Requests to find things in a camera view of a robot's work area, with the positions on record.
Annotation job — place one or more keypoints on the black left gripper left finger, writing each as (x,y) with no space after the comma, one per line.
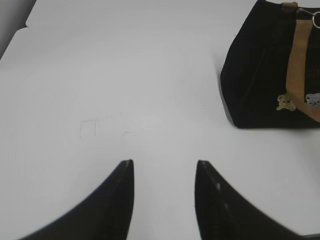
(104,215)

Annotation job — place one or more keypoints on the black canvas tote bag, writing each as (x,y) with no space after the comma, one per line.
(254,72)

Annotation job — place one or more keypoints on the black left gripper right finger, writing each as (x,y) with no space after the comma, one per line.
(223,214)

